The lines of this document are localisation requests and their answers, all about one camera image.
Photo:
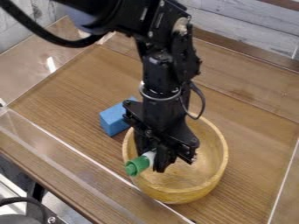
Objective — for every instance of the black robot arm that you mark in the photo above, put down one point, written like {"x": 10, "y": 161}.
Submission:
{"x": 159, "y": 24}

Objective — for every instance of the blue foam block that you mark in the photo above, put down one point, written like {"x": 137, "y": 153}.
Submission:
{"x": 111, "y": 120}

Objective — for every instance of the black metal stand base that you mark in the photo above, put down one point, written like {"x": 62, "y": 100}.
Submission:
{"x": 36, "y": 215}

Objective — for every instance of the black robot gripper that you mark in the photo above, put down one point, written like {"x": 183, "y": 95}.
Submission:
{"x": 158, "y": 120}

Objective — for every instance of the clear acrylic triangle bracket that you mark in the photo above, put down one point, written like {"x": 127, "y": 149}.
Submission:
{"x": 102, "y": 38}

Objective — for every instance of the green white marker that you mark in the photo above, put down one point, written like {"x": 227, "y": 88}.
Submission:
{"x": 135, "y": 166}

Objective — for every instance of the brown wooden bowl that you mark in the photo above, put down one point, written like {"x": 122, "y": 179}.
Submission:
{"x": 187, "y": 182}

